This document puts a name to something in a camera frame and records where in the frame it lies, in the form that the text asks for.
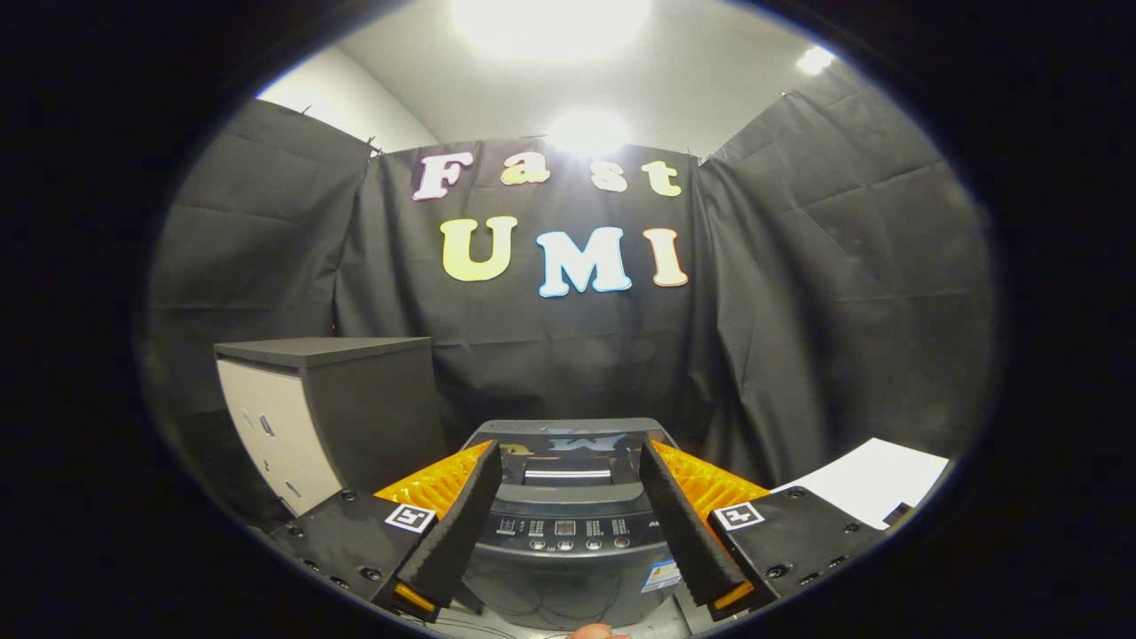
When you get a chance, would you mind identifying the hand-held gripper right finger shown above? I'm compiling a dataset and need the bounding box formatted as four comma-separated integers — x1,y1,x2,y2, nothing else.
637,438,888,622

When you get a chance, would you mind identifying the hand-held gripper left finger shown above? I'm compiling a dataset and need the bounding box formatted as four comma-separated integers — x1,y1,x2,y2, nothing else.
266,439,503,622

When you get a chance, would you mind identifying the grey washing machine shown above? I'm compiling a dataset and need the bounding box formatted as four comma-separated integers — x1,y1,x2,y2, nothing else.
457,417,702,633

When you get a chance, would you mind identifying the dark cabinet with beige door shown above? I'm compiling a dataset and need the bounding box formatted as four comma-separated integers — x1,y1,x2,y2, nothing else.
213,335,449,517

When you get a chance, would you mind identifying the white flat panel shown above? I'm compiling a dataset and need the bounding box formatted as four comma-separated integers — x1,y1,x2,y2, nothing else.
772,438,951,532

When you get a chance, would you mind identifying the black backdrop cloth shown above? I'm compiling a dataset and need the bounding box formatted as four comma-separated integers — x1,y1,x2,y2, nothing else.
146,67,995,489

